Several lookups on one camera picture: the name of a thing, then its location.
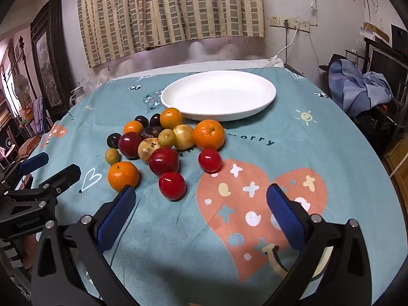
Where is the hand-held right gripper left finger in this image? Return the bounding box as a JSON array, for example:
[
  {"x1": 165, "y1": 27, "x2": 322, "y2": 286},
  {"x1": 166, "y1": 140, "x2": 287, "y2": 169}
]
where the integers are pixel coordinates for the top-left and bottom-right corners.
[{"x1": 30, "y1": 185, "x2": 137, "y2": 306}]

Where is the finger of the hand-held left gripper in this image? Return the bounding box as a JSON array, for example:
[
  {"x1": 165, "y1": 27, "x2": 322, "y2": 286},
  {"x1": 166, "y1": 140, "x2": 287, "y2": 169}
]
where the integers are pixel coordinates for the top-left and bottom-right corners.
[
  {"x1": 40, "y1": 164, "x2": 82, "y2": 198},
  {"x1": 18, "y1": 152, "x2": 49, "y2": 176}
]

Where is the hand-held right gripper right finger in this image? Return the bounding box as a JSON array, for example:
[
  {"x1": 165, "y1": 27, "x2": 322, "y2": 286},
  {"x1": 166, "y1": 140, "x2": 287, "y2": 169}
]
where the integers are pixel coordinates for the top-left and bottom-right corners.
[{"x1": 261, "y1": 183, "x2": 372, "y2": 306}]

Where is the small green yellow fruit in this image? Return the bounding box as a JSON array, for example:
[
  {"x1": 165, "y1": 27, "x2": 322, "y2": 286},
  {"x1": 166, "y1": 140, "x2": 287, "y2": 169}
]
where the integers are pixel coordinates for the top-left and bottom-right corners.
[
  {"x1": 158, "y1": 129, "x2": 177, "y2": 148},
  {"x1": 105, "y1": 148, "x2": 121, "y2": 165}
]

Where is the red cherry tomato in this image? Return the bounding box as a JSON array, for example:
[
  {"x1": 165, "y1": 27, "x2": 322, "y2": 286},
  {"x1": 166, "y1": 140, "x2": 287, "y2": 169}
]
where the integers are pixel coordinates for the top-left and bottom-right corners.
[
  {"x1": 148, "y1": 147, "x2": 180, "y2": 176},
  {"x1": 198, "y1": 148, "x2": 223, "y2": 173}
]

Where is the dark red plum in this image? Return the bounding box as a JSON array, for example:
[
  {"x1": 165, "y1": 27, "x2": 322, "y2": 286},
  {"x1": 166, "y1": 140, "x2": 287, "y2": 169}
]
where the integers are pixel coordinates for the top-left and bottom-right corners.
[{"x1": 118, "y1": 132, "x2": 143, "y2": 160}]

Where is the small orange mandarin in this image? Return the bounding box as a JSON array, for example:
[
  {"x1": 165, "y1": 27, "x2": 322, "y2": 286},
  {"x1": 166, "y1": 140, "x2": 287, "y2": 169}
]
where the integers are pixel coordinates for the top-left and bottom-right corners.
[{"x1": 123, "y1": 120, "x2": 144, "y2": 134}]

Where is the large orange mandarin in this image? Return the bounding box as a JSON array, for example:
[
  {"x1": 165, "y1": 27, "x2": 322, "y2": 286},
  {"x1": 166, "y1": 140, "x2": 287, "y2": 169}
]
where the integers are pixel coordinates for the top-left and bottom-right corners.
[{"x1": 193, "y1": 119, "x2": 225, "y2": 150}]

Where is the white oval plate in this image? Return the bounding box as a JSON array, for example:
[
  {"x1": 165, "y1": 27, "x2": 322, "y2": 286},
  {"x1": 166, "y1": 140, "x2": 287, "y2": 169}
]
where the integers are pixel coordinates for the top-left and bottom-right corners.
[{"x1": 160, "y1": 71, "x2": 277, "y2": 122}]

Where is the teal printed blanket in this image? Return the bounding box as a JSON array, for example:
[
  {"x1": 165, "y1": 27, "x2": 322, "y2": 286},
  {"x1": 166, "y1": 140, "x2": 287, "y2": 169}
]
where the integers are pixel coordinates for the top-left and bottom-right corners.
[{"x1": 30, "y1": 67, "x2": 399, "y2": 306}]

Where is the yellow brown spotted fruit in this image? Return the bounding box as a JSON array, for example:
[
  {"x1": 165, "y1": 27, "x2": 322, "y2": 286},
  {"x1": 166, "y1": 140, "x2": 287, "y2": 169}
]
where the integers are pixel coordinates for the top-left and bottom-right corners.
[{"x1": 138, "y1": 138, "x2": 161, "y2": 163}]

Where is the standing fan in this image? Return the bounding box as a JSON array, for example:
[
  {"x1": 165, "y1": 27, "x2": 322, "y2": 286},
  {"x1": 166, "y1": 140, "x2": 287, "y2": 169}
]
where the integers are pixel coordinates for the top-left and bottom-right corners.
[{"x1": 13, "y1": 74, "x2": 31, "y2": 98}]

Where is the white kettle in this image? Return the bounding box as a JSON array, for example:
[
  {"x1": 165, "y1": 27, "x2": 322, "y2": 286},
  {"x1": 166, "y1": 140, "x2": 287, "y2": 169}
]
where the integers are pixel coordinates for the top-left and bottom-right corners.
[{"x1": 69, "y1": 86, "x2": 86, "y2": 107}]

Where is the brown wrinkled passion fruit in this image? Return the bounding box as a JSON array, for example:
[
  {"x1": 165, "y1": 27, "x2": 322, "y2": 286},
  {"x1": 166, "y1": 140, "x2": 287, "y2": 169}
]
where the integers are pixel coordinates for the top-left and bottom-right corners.
[{"x1": 141, "y1": 125, "x2": 164, "y2": 139}]

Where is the dark framed picture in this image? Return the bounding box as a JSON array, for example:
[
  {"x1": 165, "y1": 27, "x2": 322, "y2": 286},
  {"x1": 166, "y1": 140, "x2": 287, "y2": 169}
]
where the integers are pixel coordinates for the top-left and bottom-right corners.
[{"x1": 30, "y1": 0, "x2": 72, "y2": 118}]

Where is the clear plastic bag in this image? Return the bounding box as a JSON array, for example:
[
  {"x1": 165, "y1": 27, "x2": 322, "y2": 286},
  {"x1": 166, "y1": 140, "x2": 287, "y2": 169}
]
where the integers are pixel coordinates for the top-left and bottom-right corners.
[{"x1": 86, "y1": 70, "x2": 112, "y2": 88}]

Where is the yellow passion fruit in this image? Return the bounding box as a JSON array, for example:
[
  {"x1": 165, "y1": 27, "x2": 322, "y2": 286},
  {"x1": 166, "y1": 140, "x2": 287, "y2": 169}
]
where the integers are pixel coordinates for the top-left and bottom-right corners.
[{"x1": 173, "y1": 124, "x2": 195, "y2": 150}]

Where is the blue crumpled cloth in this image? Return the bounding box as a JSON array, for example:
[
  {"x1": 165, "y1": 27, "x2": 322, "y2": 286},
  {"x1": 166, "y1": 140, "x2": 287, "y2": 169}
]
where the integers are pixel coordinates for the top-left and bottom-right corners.
[{"x1": 328, "y1": 60, "x2": 394, "y2": 117}]

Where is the black hat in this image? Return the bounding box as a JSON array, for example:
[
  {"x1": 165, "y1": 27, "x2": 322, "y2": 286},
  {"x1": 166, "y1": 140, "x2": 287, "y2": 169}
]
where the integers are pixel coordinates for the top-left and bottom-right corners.
[{"x1": 319, "y1": 54, "x2": 348, "y2": 72}]

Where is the black monitor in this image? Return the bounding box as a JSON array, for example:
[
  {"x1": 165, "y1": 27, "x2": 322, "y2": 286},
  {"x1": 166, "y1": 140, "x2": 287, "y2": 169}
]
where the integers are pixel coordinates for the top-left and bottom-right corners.
[{"x1": 370, "y1": 48, "x2": 408, "y2": 93}]

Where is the checked beige curtain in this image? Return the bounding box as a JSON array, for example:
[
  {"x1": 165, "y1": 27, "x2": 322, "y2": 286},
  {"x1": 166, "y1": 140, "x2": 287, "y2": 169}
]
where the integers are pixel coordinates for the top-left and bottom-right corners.
[{"x1": 76, "y1": 0, "x2": 266, "y2": 68}]

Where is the cardboard box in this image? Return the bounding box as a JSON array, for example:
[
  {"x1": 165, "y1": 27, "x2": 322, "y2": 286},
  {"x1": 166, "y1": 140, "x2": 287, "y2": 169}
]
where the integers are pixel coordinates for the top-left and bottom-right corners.
[{"x1": 363, "y1": 22, "x2": 390, "y2": 43}]

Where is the black speaker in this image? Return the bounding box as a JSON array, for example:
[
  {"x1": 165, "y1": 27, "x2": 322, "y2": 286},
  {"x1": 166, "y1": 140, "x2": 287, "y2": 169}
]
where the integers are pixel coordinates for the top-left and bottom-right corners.
[{"x1": 390, "y1": 24, "x2": 408, "y2": 52}]

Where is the white power cable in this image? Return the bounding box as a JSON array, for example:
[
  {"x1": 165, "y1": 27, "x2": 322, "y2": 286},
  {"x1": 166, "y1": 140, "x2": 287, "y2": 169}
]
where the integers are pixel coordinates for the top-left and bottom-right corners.
[{"x1": 272, "y1": 25, "x2": 302, "y2": 64}]

